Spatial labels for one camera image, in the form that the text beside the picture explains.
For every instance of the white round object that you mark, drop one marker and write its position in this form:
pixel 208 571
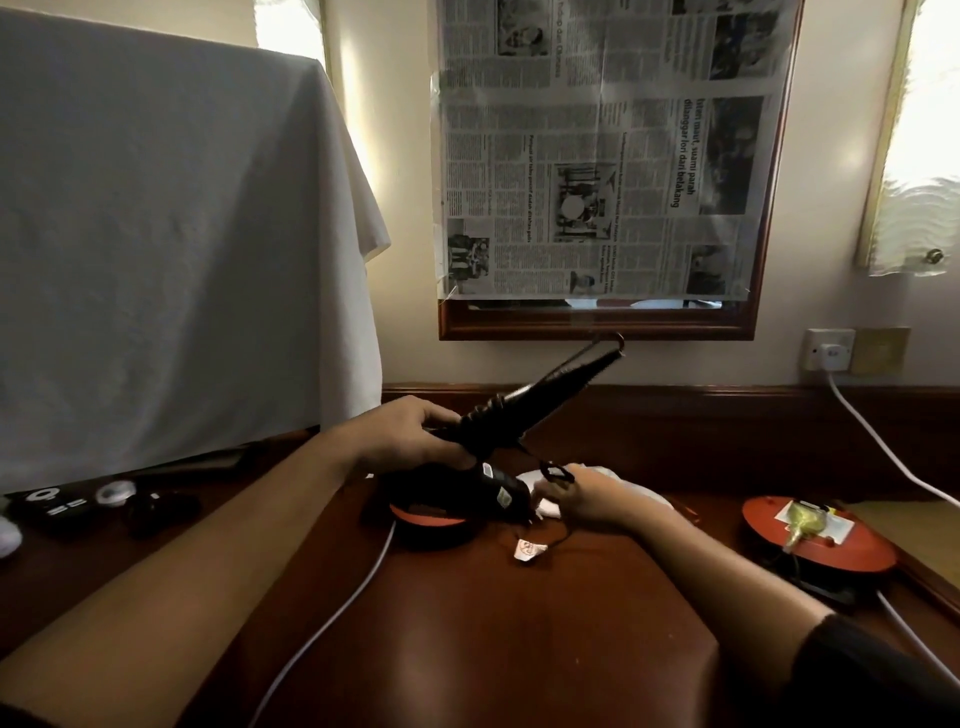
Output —
pixel 7 538

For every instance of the large white cover sheet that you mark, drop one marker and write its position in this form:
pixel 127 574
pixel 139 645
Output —
pixel 172 240

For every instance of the black sleeve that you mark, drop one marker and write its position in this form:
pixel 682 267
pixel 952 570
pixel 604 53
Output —
pixel 877 675

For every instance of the person's right forearm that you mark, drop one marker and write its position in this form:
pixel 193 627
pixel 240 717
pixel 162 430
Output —
pixel 720 585

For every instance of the person's left forearm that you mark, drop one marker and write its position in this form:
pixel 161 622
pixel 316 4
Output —
pixel 187 585

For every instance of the beige window frame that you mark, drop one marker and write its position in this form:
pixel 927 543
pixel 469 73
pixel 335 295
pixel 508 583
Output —
pixel 889 112

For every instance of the beige wall plate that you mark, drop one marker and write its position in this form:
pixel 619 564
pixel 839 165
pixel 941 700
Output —
pixel 879 350

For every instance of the person's right hand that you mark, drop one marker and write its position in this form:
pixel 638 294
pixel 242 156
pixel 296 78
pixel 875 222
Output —
pixel 596 499

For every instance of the person's left thumb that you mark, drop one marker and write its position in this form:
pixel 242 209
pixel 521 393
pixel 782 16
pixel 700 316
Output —
pixel 450 454

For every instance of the tan flat pad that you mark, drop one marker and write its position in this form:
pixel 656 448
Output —
pixel 915 540

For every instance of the white paper label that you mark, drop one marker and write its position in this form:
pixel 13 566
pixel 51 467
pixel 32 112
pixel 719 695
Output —
pixel 836 531

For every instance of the newspaper sheet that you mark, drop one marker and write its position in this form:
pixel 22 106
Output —
pixel 600 150

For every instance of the white patterned curtain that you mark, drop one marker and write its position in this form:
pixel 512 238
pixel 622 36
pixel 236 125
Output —
pixel 926 135

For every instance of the yellow green packet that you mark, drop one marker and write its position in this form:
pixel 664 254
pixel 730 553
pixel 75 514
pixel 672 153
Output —
pixel 804 525

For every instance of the white round lid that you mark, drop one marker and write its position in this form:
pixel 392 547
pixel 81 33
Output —
pixel 116 493

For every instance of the person's right fingers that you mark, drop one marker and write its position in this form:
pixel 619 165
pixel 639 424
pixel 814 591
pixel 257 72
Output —
pixel 553 501

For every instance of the black curling iron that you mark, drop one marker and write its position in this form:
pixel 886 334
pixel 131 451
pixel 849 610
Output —
pixel 525 409

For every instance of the white wall socket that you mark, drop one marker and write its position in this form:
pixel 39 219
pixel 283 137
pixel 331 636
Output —
pixel 828 349

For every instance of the black remote control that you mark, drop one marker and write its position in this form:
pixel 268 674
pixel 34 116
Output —
pixel 49 506

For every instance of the white cloth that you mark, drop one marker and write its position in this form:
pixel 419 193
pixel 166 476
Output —
pixel 645 495

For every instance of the white plug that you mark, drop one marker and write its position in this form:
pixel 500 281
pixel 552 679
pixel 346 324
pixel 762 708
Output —
pixel 829 352

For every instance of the wooden mirror frame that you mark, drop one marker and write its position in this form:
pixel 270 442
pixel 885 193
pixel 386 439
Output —
pixel 600 322

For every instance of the person's left hand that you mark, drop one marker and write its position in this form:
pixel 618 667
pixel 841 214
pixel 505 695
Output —
pixel 394 442

